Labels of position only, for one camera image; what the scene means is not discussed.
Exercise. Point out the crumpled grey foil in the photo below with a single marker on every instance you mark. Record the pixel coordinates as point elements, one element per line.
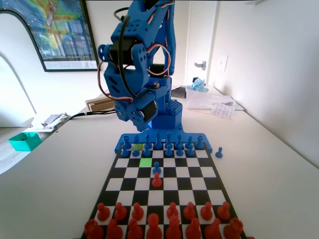
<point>54,120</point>

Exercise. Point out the white papers stack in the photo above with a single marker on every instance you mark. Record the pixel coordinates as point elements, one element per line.
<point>202,99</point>

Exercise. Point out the black white chessboard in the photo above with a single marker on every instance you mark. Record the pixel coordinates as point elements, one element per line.
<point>189,184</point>

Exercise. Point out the blue bishop chess piece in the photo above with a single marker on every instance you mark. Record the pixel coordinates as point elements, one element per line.
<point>179,140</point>
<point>148,139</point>

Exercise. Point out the red rook chess piece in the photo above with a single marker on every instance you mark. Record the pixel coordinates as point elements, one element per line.
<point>233,229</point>
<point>93,230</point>

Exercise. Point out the printed paper sheet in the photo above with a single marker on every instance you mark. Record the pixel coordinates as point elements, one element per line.
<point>223,111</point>

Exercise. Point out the dark grey pad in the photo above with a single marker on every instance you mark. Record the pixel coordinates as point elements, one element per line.
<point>179,92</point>

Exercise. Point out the framed map poster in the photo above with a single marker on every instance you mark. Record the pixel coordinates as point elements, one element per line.
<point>67,30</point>

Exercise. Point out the blue base plate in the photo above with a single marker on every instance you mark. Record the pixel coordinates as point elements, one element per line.
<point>208,147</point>

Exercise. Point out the long cardboard box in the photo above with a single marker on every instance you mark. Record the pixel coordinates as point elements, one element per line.
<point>99,104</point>

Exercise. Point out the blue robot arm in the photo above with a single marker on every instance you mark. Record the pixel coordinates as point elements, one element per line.
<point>165,117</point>

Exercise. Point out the red knight chess piece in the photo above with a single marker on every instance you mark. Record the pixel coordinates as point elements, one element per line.
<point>213,230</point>
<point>114,230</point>

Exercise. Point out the red bishop chess piece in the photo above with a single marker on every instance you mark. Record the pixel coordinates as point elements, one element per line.
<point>193,230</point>
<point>134,230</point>

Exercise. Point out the red queen chess piece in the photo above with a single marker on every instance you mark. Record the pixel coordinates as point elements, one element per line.
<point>173,229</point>

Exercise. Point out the blue pawn chess piece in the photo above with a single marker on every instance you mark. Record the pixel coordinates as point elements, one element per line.
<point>190,152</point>
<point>145,152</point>
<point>135,153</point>
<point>168,152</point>
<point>156,169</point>
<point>179,152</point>
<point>124,153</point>
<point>219,155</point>

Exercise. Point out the blue rook chess piece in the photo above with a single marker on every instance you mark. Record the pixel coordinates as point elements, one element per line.
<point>199,143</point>
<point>126,144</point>

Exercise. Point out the white door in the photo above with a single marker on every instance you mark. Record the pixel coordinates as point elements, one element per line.
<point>199,37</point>

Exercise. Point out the red base plate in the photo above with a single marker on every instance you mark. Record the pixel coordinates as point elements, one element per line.
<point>250,237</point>

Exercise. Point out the white light switch plate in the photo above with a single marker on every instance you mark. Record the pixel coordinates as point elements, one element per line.
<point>223,63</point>

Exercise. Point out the blue white plush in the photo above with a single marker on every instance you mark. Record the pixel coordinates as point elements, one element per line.
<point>198,85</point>

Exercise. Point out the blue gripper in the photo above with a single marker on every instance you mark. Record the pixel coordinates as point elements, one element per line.
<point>131,115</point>

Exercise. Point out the teal open box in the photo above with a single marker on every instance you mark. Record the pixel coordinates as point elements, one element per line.
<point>22,145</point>

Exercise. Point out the blue queen chess piece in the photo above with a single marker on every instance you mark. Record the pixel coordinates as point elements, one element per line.
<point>169,139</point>

